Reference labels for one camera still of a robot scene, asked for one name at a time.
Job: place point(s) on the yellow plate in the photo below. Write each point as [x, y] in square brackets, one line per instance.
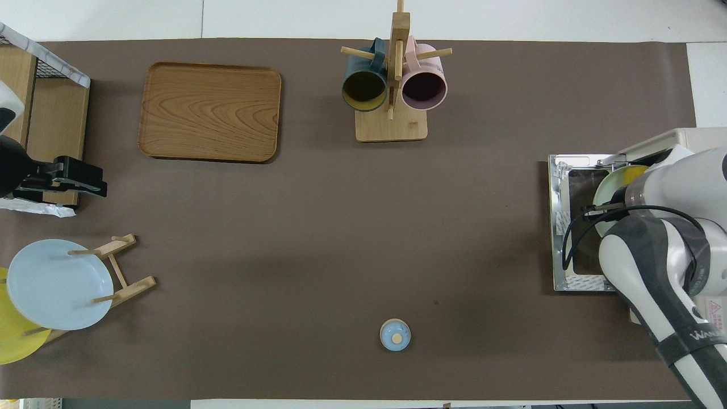
[14, 343]

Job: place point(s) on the wooden mug rack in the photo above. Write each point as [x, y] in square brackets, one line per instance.
[392, 125]

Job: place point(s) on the brown table mat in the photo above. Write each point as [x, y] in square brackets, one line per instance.
[312, 238]

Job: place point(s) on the small blue white bell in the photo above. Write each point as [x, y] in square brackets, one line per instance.
[395, 335]

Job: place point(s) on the white checked cloth liner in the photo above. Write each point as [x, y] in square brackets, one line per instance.
[57, 65]

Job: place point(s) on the light green plate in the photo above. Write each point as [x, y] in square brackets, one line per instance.
[608, 190]

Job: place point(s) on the pink mug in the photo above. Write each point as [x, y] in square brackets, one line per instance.
[426, 91]

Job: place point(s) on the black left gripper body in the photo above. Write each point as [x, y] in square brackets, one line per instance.
[17, 170]

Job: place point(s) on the wooden plate rack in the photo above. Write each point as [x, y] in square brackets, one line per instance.
[130, 287]

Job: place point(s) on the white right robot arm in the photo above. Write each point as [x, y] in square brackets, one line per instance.
[670, 261]

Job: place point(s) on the wooden tray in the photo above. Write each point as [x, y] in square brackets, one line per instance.
[210, 111]

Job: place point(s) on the wooden shelf box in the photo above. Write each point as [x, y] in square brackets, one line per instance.
[57, 119]

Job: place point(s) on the dark teal mug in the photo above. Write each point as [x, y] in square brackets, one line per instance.
[363, 91]

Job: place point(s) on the white rounded device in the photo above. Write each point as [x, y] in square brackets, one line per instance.
[10, 96]

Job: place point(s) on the light blue plate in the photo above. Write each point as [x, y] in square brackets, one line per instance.
[57, 284]

